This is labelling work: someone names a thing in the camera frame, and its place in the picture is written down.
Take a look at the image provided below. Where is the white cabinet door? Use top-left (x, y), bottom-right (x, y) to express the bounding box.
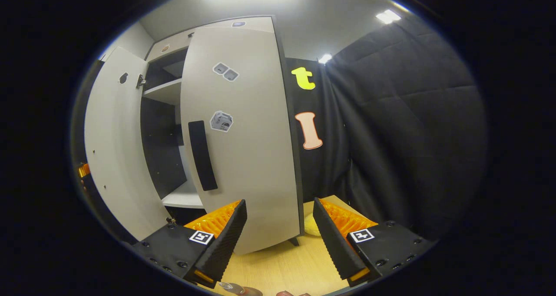
top-left (84, 47), bottom-right (172, 242)
top-left (180, 27), bottom-right (302, 255)

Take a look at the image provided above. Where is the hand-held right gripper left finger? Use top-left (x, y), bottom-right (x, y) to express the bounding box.
top-left (130, 199), bottom-right (248, 289)

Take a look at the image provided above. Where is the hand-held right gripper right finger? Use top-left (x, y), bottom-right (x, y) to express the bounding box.
top-left (313, 197), bottom-right (437, 287)

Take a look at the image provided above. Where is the white cabinet shelf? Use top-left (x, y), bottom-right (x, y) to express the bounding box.
top-left (142, 78), bottom-right (183, 106)

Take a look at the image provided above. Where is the black backdrop cloth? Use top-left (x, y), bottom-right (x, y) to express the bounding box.
top-left (285, 57), bottom-right (352, 203)

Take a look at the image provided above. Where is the quilted dark grey cloth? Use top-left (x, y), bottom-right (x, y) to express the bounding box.
top-left (324, 16), bottom-right (487, 242)

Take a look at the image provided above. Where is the white cabinet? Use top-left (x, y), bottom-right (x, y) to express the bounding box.
top-left (140, 16), bottom-right (304, 247)

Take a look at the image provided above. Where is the yellow plush fruit toy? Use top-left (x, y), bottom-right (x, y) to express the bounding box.
top-left (304, 214), bottom-right (322, 237)

